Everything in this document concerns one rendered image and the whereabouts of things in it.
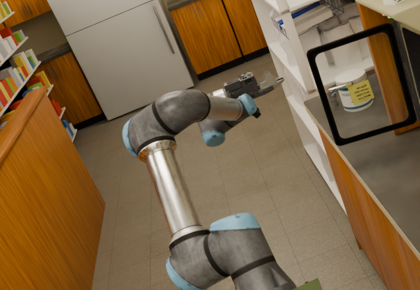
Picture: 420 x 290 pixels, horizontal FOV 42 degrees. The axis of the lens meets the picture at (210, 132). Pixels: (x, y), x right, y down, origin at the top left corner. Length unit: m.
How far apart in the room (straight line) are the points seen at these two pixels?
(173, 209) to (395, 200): 0.75
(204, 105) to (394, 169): 0.76
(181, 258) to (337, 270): 1.80
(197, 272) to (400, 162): 0.94
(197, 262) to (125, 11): 5.27
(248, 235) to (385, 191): 0.70
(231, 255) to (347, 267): 1.83
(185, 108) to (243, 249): 0.43
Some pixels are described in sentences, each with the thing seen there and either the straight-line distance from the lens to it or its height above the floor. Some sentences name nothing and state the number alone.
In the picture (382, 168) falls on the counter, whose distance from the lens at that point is 2.04.
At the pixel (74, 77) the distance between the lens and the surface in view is 6.85.
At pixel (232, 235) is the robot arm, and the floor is 1.27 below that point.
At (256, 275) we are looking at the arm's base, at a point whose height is 1.20.
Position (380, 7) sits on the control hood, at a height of 1.51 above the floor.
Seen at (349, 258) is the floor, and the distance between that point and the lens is 3.19.
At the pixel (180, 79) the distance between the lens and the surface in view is 6.66.
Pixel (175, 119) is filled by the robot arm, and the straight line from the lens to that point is 1.53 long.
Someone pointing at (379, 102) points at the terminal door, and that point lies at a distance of 2.10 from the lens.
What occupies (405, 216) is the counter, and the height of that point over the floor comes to 0.94.
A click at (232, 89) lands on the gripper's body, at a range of 1.98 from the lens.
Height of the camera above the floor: 2.00
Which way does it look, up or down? 22 degrees down
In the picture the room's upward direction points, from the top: 23 degrees counter-clockwise
